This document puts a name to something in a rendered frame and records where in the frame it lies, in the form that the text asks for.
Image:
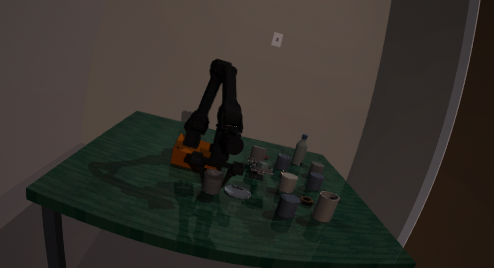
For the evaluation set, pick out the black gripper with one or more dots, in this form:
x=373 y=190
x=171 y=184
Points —
x=218 y=157

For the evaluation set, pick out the pale grey plastic bottle with blue cap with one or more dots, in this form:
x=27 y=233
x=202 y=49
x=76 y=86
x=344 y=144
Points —
x=300 y=151

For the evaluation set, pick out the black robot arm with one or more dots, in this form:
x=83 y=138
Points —
x=229 y=112

